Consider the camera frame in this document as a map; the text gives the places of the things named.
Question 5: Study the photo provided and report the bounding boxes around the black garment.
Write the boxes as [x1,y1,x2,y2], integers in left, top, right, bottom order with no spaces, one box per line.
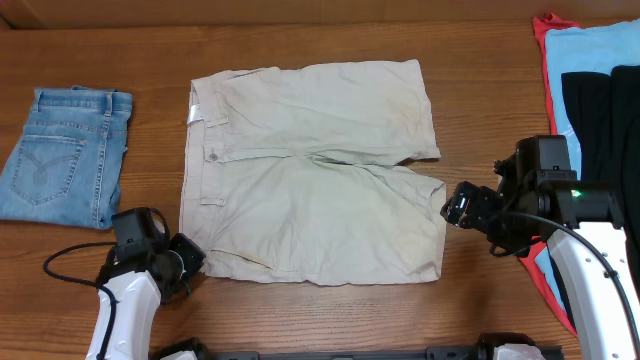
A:
[561,66,639,285]

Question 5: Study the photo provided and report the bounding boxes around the beige cotton shorts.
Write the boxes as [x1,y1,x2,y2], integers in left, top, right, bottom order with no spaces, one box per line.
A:
[180,59,447,286]

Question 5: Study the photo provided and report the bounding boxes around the light blue t-shirt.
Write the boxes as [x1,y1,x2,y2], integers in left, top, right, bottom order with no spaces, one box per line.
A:
[534,18,640,311]

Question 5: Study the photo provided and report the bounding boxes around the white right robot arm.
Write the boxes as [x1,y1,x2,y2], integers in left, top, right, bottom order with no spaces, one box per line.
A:
[441,181,639,359]

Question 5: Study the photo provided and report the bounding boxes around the red garment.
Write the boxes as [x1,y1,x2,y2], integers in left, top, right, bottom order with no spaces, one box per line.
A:
[519,12,581,337]

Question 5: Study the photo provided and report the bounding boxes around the folded blue denim jeans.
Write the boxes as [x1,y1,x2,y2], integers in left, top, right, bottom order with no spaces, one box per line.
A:
[1,86,133,230]

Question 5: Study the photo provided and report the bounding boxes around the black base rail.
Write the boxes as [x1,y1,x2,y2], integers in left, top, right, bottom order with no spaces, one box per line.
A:
[149,332,565,360]

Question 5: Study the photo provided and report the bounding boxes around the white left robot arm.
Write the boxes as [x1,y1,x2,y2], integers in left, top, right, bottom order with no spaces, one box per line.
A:
[86,233,205,359]

